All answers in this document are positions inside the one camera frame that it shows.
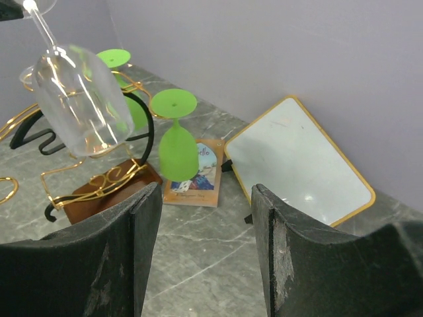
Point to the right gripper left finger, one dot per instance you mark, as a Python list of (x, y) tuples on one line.
[(98, 267)]

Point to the green wine glass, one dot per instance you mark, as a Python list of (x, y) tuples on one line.
[(178, 152), (115, 58)]

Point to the clear wine glass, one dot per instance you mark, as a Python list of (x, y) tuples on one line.
[(78, 95)]

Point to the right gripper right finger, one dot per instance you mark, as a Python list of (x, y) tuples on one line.
[(311, 269)]

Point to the gold wine glass rack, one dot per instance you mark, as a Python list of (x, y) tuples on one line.
[(103, 190)]

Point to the small illustrated book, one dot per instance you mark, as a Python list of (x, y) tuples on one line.
[(203, 189)]

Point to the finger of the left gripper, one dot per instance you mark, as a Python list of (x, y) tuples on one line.
[(10, 10)]

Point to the gold framed whiteboard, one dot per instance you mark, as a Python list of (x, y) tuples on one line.
[(286, 150)]

